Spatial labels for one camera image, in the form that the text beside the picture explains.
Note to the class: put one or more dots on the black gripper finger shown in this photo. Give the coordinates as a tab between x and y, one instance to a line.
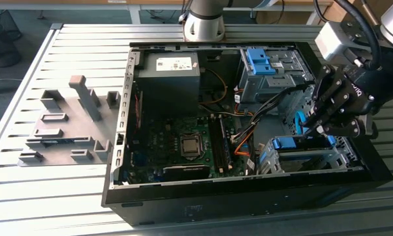
331	91
344	125

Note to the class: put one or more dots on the hard disk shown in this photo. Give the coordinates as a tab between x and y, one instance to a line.
283	143

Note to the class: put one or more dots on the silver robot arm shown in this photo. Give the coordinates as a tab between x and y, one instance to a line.
204	24

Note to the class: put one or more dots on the grey metal disk bay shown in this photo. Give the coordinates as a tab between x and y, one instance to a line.
302	154

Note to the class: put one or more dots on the grey metal drive cage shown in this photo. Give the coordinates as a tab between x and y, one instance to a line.
275	83

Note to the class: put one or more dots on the blue plastic drive latch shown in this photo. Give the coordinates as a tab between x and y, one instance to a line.
259	68

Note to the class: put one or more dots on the brown wooden cabinet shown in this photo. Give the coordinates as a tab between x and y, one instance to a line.
326	14

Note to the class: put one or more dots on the black installed RAM stick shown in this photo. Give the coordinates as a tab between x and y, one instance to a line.
227	147

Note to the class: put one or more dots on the silver CPU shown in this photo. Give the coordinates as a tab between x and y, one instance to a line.
190	146

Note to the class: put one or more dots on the grey power supply unit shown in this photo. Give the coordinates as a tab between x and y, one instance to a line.
170	64

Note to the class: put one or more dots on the black open PC case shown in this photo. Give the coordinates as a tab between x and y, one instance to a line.
216	204

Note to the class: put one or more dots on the black graphics card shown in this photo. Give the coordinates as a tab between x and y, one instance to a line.
187	172

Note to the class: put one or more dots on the green motherboard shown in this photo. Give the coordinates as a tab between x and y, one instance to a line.
158	137

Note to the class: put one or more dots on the white framed desk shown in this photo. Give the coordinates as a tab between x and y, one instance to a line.
134	14

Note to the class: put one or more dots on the grey plastic parts rack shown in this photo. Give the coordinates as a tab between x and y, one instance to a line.
72	127

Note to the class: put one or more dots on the RAM stick on rack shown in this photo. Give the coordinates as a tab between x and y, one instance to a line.
58	141

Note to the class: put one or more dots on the black mesh waste basket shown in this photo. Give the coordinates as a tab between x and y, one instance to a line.
3	49

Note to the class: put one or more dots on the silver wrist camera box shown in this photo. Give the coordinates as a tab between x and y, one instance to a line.
331	39

